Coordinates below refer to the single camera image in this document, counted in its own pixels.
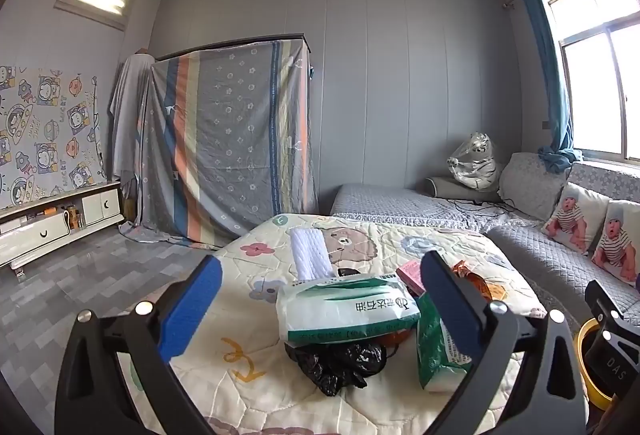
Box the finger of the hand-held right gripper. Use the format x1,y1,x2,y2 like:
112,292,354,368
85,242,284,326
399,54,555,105
584,279,640,337

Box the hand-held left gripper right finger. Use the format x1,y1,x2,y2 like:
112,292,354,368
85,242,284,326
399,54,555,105
419,251,587,435

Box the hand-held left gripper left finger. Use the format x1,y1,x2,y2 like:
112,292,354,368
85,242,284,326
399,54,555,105
54,255,223,435

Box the orange snack wrapper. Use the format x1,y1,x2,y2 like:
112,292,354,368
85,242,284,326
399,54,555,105
452,260,506,303

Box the green paper packet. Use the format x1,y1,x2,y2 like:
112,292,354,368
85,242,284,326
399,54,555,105
415,292,473,391

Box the pink box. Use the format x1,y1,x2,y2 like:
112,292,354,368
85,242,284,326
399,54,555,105
396,260,426,298

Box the white green tissue packet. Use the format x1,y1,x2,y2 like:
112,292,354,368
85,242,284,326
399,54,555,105
276,272,422,348

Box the black plastic bag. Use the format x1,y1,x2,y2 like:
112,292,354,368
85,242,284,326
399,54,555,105
285,340,388,397

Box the white knitted cloth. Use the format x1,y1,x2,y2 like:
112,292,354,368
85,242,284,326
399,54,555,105
290,226,335,282

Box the baby print pillow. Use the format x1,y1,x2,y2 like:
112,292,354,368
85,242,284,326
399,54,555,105
542,182,612,256
591,200,640,288

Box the grey quilted sofa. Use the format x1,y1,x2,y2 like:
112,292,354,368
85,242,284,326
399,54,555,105
330,152,640,331

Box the grey pillow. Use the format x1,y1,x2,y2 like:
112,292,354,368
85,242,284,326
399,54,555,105
425,175,501,203

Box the grey quilted sofa cushion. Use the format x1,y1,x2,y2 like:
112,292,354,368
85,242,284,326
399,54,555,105
498,152,568,222

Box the plush tiger in plastic bag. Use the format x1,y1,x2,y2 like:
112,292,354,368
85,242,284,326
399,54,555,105
446,132,503,192

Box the striped grey bed sheet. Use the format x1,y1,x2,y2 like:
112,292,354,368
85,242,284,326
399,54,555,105
120,38,318,248

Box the white TV cabinet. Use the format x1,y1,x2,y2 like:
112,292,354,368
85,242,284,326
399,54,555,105
0,180,125,272

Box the grey hanging cloth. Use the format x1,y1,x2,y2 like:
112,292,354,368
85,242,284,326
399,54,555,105
110,52,156,221

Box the large window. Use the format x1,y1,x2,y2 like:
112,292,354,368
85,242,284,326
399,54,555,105
542,0,640,163

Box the blue curtain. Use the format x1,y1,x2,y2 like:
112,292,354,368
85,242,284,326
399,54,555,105
519,0,583,173

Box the black cable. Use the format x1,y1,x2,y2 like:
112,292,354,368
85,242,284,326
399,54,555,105
447,198,521,216

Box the cartoon wall poster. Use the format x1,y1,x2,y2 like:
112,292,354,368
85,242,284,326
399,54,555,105
0,65,106,211

